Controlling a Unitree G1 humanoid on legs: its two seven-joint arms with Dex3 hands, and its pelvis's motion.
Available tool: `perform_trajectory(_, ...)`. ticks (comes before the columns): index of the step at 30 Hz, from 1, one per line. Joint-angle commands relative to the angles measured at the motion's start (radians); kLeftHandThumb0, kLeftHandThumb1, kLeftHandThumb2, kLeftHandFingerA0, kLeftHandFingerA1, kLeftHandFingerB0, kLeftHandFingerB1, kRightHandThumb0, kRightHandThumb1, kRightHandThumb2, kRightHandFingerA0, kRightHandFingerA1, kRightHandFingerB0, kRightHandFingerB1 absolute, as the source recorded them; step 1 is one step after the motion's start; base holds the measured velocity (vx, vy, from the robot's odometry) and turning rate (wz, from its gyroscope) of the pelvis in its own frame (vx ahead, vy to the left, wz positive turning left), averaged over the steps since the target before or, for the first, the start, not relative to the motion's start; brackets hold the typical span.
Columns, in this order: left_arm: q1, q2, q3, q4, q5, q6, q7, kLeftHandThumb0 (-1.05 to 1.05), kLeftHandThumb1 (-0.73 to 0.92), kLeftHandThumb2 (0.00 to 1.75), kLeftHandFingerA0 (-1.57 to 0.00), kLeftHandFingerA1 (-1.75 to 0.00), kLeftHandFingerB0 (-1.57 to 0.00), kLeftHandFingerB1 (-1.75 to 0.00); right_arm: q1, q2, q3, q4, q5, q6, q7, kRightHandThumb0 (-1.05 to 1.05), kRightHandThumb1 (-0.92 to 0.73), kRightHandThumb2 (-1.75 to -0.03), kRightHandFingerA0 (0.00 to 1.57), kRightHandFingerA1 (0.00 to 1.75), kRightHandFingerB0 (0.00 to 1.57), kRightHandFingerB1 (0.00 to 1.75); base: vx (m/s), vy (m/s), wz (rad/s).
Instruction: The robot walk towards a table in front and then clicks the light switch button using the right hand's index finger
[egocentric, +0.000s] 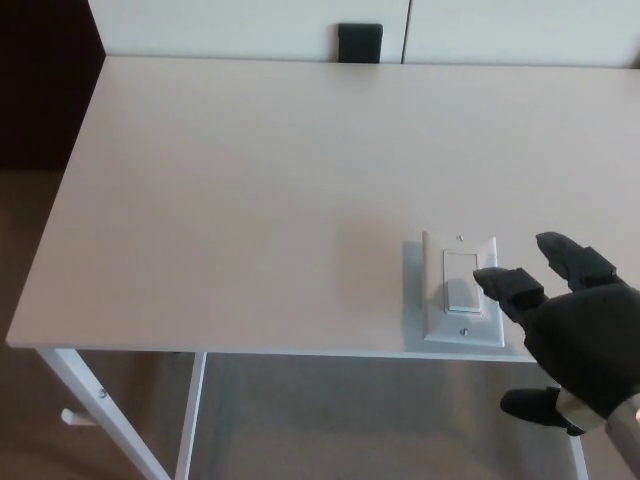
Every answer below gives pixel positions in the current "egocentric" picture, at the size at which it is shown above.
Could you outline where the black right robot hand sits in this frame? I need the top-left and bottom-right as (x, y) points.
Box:
(472, 230), (640, 438)

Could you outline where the white rocker switch button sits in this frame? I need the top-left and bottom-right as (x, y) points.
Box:
(442, 249), (483, 315)

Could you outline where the white cabinet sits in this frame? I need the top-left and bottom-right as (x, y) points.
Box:
(87, 0), (640, 69)

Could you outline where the white switch wall plate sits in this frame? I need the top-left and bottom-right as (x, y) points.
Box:
(421, 229), (506, 348)

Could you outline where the white switch mounting base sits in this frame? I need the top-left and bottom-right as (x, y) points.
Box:
(401, 240), (539, 358)

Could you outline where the black cabinet handle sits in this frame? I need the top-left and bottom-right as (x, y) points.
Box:
(337, 22), (384, 64)

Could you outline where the white metal frame table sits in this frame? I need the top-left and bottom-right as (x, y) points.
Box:
(5, 55), (640, 480)

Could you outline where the white table crank handle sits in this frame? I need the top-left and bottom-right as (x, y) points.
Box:
(60, 408), (97, 429)

